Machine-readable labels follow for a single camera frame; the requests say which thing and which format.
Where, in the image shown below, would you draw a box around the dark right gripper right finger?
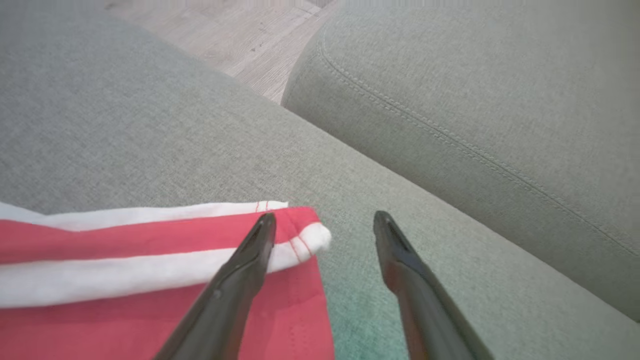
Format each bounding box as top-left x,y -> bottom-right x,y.
374,210 -> 496,360

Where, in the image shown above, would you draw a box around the grey sofa back cushion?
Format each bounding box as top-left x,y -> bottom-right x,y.
281,0 -> 640,323

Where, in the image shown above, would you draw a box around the red shorts with white stripes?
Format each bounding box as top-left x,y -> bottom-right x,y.
0,201 -> 336,360

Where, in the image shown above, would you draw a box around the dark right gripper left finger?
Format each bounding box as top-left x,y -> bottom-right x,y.
152,213 -> 277,360

